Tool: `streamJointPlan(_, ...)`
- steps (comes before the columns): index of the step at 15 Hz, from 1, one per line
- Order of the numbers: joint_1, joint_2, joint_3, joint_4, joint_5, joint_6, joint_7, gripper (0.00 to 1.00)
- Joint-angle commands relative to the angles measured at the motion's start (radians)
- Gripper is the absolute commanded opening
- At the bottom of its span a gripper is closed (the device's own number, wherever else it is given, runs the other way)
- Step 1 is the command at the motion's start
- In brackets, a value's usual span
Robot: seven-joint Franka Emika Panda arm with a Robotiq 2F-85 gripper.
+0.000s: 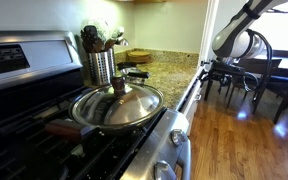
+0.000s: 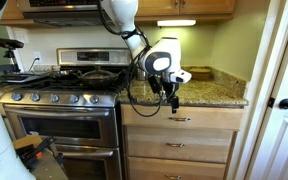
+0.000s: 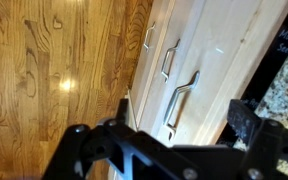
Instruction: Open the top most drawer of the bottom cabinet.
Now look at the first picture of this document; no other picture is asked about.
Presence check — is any dark wooden spatula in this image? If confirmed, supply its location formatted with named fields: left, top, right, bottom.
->
left=80, top=24, right=104, bottom=54

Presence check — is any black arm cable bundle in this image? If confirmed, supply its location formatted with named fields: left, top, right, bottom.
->
left=242, top=28, right=274, bottom=103

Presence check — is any dark wooden dining chair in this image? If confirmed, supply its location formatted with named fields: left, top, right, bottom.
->
left=271, top=49, right=288, bottom=60
left=226, top=58, right=282, bottom=115
left=267, top=74, right=288, bottom=125

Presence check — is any stainless steel gas range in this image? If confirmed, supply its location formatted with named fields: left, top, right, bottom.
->
left=0, top=30, right=192, bottom=180

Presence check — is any steel pan lid with knob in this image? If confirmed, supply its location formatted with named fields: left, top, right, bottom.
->
left=68, top=73, right=165, bottom=130

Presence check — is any steel oven door handle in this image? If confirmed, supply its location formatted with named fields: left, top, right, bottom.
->
left=175, top=139, right=192, bottom=180

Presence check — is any wooden spoon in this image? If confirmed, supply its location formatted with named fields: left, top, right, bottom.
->
left=103, top=37, right=118, bottom=52

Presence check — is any silver range knob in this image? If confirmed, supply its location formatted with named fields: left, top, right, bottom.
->
left=169, top=129, right=189, bottom=147
left=153, top=159, right=177, bottom=180

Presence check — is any perforated steel utensil holder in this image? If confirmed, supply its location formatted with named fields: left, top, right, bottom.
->
left=87, top=48, right=116, bottom=86

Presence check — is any dark wooden dining table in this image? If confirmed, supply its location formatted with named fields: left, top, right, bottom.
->
left=203, top=49, right=288, bottom=102

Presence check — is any wire whisk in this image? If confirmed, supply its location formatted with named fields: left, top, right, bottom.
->
left=89, top=18, right=112, bottom=41

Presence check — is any steel pot with black handles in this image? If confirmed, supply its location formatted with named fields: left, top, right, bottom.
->
left=116, top=60, right=151, bottom=85

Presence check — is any wooden bowl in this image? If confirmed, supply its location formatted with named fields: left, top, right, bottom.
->
left=127, top=49, right=152, bottom=65

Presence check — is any steel pan with wooden handle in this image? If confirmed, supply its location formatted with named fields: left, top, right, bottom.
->
left=44, top=83, right=167, bottom=143

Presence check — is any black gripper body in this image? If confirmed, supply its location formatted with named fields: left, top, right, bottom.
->
left=213, top=58, right=247, bottom=78

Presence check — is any steel ladle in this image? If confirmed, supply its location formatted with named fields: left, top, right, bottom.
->
left=110, top=25, right=130, bottom=48

